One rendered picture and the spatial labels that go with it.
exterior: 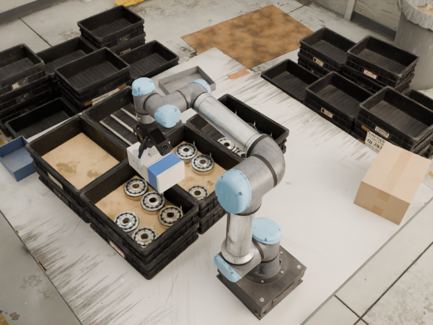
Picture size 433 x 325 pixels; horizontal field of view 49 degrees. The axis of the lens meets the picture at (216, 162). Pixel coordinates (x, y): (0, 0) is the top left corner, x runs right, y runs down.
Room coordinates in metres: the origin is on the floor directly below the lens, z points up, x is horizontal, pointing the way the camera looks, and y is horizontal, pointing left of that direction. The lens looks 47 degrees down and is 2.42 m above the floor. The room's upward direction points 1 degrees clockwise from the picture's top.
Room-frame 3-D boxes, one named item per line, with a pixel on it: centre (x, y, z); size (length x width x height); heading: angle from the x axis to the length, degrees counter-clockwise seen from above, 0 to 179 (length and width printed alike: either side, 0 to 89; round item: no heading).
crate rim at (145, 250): (1.17, 0.31, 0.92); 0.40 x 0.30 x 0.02; 48
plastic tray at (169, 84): (2.18, 0.18, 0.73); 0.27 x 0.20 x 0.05; 123
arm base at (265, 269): (0.97, -0.19, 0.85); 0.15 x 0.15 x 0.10
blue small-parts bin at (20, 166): (1.56, 0.96, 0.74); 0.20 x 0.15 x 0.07; 44
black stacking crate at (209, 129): (1.61, -0.09, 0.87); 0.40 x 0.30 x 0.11; 48
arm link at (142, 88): (1.24, 0.25, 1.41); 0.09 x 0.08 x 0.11; 42
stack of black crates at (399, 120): (2.14, -1.09, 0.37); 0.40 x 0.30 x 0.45; 43
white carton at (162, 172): (1.22, 0.23, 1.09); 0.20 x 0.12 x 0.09; 43
